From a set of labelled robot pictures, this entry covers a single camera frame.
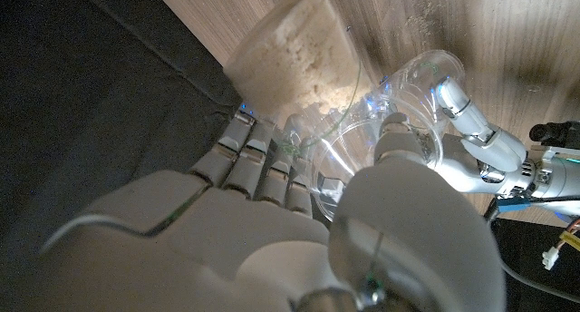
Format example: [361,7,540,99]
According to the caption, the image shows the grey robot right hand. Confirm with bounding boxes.
[0,112,507,312]

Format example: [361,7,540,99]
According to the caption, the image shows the tall clear plastic cup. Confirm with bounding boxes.
[366,49,467,168]

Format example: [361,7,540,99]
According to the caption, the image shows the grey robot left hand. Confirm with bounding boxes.
[432,75,580,216]

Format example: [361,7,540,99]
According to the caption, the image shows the wide clear plastic cup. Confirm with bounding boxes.
[222,0,443,220]

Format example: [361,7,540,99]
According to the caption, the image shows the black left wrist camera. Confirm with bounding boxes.
[528,120,580,151]

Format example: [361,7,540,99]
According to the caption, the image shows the white left wrist connector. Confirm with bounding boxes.
[541,245,561,271]

